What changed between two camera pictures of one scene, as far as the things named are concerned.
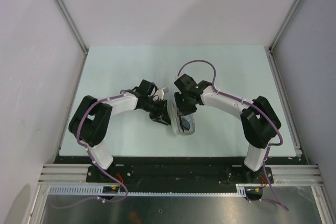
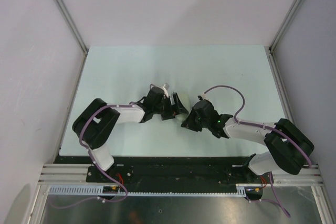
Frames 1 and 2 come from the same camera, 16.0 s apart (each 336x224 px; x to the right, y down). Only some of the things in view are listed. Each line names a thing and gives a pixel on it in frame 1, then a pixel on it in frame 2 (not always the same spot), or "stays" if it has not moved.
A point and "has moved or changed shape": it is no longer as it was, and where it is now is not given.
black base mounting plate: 179,170 stays
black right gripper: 181,109 to 188,123
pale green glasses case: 175,117 has moved or changed shape
